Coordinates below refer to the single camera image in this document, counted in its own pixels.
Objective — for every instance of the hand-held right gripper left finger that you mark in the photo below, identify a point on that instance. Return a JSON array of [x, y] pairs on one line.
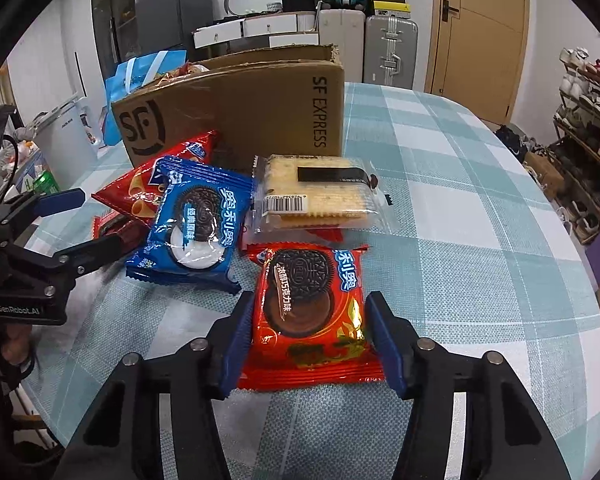
[[236, 345]]

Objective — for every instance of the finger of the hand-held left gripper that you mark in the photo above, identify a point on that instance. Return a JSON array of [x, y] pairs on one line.
[[60, 201], [92, 252]]

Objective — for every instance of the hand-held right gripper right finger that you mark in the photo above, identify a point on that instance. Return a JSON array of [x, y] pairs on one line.
[[387, 347]]

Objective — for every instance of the dark red small packet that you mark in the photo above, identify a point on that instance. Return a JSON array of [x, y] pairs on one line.
[[122, 228]]

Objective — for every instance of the red cone snack packet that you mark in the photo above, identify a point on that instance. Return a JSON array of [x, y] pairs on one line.
[[132, 191]]

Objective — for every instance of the red cookie packet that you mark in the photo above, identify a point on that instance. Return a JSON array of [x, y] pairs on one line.
[[305, 310]]

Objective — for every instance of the blue cookie packet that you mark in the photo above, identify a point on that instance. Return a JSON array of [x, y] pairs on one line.
[[195, 220]]

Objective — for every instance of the clear cracker packet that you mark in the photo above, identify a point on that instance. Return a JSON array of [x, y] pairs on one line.
[[315, 195]]

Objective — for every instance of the red noodle snack packet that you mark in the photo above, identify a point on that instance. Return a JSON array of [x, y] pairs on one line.
[[177, 74]]

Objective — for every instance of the brown cardboard box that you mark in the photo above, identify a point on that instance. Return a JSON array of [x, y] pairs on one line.
[[260, 105]]

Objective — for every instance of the person's left hand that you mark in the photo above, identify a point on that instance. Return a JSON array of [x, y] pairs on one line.
[[17, 355]]

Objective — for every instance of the white appliance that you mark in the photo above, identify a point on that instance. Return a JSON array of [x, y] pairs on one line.
[[62, 125]]

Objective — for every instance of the plain red snack packet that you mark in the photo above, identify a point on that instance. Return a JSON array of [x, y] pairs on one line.
[[325, 234]]

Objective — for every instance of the blue cartoon tote bag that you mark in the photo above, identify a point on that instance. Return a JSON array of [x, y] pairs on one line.
[[130, 77]]

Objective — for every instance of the checked green tablecloth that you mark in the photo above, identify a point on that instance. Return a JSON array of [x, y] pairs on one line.
[[455, 200]]

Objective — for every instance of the dark tall cabinet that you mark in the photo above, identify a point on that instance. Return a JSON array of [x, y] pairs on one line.
[[112, 10]]

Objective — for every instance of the grey fridge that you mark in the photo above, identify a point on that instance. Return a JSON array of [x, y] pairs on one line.
[[172, 7]]

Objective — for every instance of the dark shoes on floor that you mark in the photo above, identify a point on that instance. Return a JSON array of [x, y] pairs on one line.
[[512, 142]]

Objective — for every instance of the wide white drawer cabinet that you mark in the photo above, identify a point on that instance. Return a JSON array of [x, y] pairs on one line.
[[260, 25]]

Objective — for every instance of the wooden shoe rack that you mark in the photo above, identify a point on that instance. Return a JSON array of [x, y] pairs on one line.
[[580, 145]]

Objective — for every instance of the silver suitcase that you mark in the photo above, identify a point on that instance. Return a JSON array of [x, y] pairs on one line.
[[390, 52]]

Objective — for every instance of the white suitcase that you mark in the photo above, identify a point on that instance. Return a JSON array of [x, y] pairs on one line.
[[341, 40]]

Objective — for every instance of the rows of shoes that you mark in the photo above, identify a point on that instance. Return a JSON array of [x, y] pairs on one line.
[[592, 95]]

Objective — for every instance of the wooden door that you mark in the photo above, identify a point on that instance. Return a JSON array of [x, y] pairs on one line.
[[485, 35]]

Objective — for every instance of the yellow black shoe box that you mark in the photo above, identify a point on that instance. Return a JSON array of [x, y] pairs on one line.
[[391, 8]]

